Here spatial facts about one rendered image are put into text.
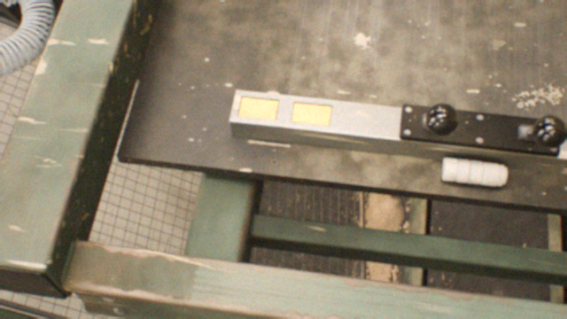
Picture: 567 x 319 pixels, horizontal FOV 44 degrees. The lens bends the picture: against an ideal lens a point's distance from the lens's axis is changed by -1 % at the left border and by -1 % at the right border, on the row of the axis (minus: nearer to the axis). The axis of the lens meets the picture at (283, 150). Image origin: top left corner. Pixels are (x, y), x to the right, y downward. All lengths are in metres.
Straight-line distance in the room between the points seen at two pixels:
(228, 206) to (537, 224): 2.10
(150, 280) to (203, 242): 0.13
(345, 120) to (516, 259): 0.29
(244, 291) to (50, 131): 0.30
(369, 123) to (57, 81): 0.40
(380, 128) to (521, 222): 2.11
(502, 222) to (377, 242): 2.14
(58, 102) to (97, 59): 0.08
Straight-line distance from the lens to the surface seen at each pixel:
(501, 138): 0.92
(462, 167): 0.91
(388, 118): 0.92
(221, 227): 0.93
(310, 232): 0.94
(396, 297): 0.81
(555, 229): 2.60
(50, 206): 0.84
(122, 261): 0.85
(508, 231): 3.02
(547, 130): 0.81
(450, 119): 0.79
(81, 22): 0.98
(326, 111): 0.92
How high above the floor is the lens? 1.97
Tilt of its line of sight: 22 degrees down
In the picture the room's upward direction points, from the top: 68 degrees counter-clockwise
